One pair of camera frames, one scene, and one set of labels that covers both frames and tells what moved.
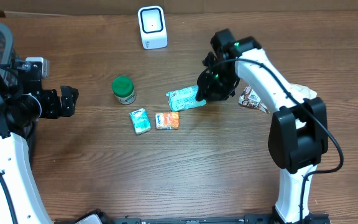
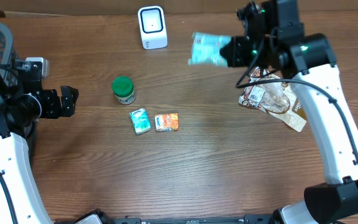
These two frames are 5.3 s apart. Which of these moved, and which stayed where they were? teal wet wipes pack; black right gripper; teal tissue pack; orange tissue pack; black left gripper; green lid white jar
Moved: teal wet wipes pack; black right gripper
Stayed: teal tissue pack; orange tissue pack; black left gripper; green lid white jar
